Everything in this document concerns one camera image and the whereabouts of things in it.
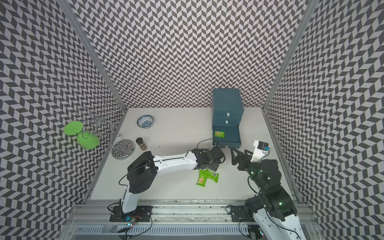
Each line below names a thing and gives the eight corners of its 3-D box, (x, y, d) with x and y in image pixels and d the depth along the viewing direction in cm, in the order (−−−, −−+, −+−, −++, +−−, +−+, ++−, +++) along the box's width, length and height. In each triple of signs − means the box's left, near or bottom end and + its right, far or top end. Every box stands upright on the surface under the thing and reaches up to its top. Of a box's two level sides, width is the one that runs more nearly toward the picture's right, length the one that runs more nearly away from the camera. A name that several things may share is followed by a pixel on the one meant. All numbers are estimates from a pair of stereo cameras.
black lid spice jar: (140, 147, 98) (135, 139, 90) (145, 144, 99) (140, 136, 92) (143, 151, 96) (138, 143, 88) (148, 148, 98) (144, 139, 90)
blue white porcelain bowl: (137, 131, 107) (134, 126, 103) (141, 119, 115) (139, 114, 111) (152, 131, 107) (150, 126, 103) (155, 119, 115) (153, 114, 111)
